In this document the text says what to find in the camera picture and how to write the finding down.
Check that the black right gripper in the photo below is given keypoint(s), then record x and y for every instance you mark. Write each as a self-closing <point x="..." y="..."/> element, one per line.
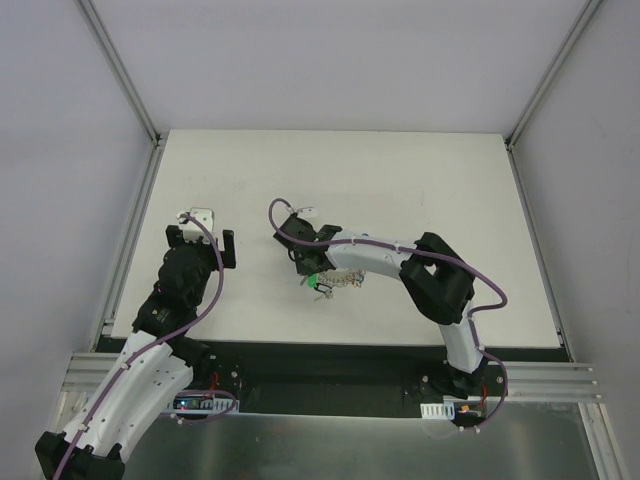
<point x="300" y="245"/>

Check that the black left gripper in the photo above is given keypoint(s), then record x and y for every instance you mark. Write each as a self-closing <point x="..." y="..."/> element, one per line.
<point x="201" y="248"/>

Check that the black key tag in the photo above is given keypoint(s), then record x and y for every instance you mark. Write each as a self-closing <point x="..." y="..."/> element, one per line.
<point x="324" y="292"/>

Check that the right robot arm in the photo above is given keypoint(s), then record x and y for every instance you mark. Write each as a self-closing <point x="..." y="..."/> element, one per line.
<point x="430" y="271"/>

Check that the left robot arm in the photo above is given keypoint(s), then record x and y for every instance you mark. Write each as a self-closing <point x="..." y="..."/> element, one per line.
<point x="157" y="364"/>

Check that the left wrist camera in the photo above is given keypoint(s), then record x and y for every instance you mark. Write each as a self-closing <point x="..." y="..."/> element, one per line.
<point x="196" y="225"/>

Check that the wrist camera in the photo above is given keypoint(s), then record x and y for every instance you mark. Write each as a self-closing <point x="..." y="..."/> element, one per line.
<point x="196" y="225"/>
<point x="307" y="212"/>

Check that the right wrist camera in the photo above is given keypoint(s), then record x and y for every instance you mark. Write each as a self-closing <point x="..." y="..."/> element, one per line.
<point x="307" y="212"/>

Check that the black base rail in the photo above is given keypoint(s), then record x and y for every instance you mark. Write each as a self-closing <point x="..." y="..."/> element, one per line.
<point x="378" y="381"/>

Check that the left white cable duct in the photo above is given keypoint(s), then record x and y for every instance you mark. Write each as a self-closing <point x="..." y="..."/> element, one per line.
<point x="201" y="405"/>

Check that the white cable duct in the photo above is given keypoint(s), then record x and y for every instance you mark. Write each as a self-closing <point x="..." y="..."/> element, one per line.
<point x="201" y="405"/>
<point x="438" y="411"/>

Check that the right white cable duct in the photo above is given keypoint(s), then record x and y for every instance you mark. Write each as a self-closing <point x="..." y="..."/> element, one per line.
<point x="438" y="411"/>

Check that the aluminium frame left post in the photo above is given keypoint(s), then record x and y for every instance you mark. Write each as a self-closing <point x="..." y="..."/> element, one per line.
<point x="106" y="45"/>

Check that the aluminium frame post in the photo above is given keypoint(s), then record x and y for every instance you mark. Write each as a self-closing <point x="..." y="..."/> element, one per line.
<point x="578" y="28"/>
<point x="106" y="45"/>

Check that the aluminium frame right post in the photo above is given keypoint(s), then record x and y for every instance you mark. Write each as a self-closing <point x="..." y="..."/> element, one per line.
<point x="578" y="28"/>

